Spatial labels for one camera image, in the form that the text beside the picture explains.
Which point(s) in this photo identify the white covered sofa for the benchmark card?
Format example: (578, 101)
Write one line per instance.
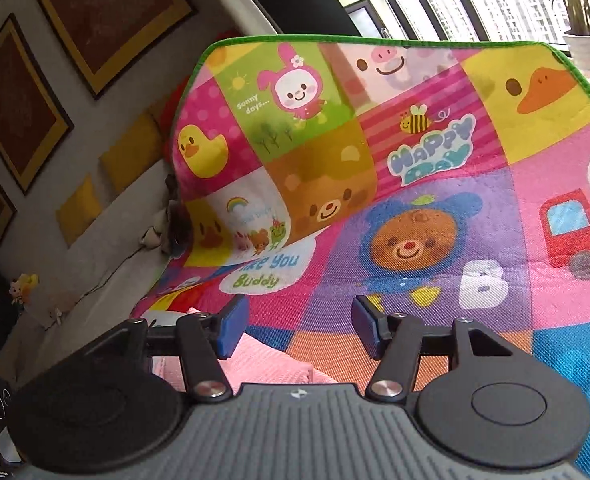
(94, 285)

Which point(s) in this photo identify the colourful cartoon play mat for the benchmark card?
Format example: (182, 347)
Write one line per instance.
(437, 179)

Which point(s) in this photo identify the pink corduroy garment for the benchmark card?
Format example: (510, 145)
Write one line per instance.
(252, 362)

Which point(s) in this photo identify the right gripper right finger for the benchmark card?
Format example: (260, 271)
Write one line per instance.
(393, 340)

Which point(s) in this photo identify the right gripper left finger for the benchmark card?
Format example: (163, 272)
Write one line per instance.
(204, 340)

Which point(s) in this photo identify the red plush cushion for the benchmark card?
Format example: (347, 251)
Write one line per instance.
(167, 117)

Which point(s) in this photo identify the small plush toy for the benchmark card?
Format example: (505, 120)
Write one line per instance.
(21, 287)

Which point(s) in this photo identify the framed picture right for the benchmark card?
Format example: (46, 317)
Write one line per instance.
(103, 38)

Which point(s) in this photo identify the yellow cushion left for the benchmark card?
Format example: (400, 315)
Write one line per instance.
(79, 211)

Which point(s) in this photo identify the yellow cushion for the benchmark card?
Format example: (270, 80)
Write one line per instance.
(79, 211)
(135, 152)

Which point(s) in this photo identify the framed picture middle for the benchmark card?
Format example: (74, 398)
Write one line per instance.
(33, 123)

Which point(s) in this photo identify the grey cloth on sofa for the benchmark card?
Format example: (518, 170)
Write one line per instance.
(171, 229)

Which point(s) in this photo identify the yellow cushion middle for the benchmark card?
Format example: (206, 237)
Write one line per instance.
(135, 152)

